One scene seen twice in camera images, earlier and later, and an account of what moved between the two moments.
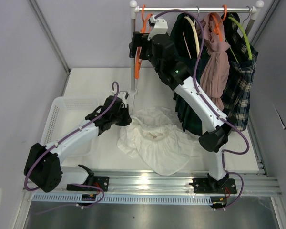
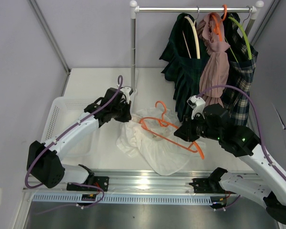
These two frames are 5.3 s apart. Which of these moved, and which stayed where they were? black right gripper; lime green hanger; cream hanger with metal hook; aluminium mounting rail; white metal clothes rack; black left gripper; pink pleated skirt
Moved: black left gripper; black right gripper
Stayed: aluminium mounting rail; white metal clothes rack; cream hanger with metal hook; pink pleated skirt; lime green hanger
